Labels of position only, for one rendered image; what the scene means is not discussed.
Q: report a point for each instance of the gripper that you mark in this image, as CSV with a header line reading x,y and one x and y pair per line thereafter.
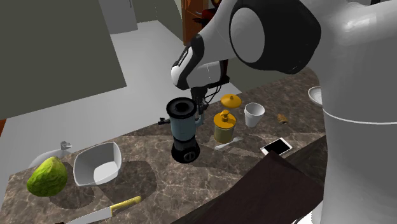
x,y
198,93

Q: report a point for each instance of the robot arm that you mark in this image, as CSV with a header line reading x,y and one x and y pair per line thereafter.
x,y
356,93

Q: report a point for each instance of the yellow round lid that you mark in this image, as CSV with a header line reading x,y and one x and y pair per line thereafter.
x,y
231,101

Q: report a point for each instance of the black and blue blender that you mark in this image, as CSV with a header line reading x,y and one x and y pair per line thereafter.
x,y
183,127

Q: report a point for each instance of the yellow jar with lid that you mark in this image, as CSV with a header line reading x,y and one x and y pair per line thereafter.
x,y
224,128

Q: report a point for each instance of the small black object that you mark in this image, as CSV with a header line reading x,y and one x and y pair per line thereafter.
x,y
162,121

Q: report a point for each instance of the white spoon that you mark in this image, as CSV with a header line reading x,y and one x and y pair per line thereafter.
x,y
226,145

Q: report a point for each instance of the white cup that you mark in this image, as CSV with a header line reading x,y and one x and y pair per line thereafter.
x,y
253,115

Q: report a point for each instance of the brown wooden cabinet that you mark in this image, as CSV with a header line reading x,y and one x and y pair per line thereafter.
x,y
193,21

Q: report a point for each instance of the small brown lump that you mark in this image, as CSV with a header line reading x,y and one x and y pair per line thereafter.
x,y
282,119

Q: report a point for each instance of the white smartphone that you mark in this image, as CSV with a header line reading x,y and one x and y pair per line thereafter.
x,y
277,145

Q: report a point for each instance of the white round bowl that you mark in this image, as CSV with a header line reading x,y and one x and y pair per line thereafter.
x,y
315,96

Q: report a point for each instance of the white square bowl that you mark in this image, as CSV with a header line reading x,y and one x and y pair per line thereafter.
x,y
93,167

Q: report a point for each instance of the green cabbage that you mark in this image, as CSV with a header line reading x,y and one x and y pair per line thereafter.
x,y
47,178

